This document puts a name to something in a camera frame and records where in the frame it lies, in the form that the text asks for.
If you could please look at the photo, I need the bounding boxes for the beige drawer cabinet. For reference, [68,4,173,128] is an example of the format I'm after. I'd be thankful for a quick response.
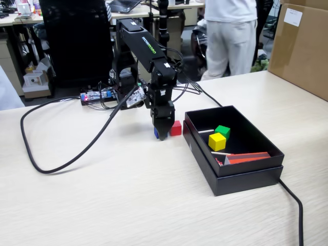
[0,38,23,97]

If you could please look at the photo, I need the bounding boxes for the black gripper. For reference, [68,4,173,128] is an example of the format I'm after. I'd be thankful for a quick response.
[147,85,176,141]

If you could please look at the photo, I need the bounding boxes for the person in light clothes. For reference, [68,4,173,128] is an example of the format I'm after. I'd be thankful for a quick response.
[200,0,258,81]

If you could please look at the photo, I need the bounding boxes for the red wooden cube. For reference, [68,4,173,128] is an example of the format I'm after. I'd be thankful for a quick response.
[170,120,182,136]

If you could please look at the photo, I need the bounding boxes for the black box tray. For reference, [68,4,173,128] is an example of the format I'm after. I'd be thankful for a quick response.
[184,104,285,177]

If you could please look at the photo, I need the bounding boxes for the thick black power cable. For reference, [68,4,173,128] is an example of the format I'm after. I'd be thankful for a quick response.
[193,81,304,246]

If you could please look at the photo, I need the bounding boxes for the orange matchbox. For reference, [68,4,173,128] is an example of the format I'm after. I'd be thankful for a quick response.
[223,151,272,167]

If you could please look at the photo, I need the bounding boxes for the green wooden cube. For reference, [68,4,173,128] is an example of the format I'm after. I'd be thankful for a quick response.
[214,125,231,141]

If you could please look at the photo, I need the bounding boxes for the white fabric figure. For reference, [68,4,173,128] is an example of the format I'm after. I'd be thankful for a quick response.
[0,65,26,111]

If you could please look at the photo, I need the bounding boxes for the controller board red light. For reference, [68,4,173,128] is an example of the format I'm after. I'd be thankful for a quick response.
[80,89,114,106]

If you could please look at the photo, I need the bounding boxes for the colourful floor clutter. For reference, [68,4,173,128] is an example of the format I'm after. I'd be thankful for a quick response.
[251,54,270,74]

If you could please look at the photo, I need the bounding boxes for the yellow wooden cube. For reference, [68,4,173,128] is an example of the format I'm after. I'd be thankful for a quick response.
[208,132,227,152]

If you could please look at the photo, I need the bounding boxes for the light wooden office desk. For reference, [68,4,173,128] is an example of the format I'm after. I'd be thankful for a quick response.
[0,11,46,26]
[110,4,206,21]

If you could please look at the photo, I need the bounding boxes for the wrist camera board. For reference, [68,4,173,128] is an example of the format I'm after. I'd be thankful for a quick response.
[125,86,148,108]

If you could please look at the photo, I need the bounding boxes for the black laptop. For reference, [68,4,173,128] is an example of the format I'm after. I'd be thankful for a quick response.
[109,0,142,14]

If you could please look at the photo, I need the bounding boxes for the black open box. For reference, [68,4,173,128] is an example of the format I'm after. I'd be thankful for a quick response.
[181,120,284,197]

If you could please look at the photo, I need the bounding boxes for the brown cardboard box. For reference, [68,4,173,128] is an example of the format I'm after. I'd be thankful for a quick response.
[267,0,328,102]

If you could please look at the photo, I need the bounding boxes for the black jointed pole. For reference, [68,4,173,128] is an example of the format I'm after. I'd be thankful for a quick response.
[156,0,170,49]

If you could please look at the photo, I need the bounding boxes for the black mesh office chair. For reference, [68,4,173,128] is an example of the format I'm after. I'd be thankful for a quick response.
[38,0,115,88]

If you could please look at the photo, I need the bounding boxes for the thick black camera cable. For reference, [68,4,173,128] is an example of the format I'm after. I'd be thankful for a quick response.
[19,86,138,175]

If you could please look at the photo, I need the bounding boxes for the white small carton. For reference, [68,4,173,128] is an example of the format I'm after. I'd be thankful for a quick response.
[23,70,51,99]

